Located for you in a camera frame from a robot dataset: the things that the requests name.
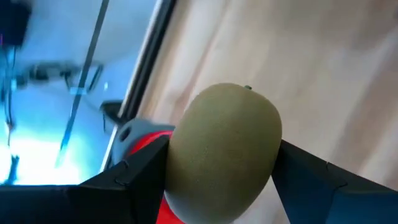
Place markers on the black aluminium table frame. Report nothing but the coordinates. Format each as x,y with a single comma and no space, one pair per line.
146,59

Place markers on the red collapsible bowl grey rim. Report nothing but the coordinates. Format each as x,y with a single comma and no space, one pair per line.
136,129

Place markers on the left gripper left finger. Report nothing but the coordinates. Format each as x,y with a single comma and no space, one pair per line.
93,202

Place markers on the black curved frame bracket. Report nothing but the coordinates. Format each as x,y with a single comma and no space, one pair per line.
110,109

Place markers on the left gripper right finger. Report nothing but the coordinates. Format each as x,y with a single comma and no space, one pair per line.
326,199

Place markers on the green kiwi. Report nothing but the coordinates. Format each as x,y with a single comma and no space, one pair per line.
224,149

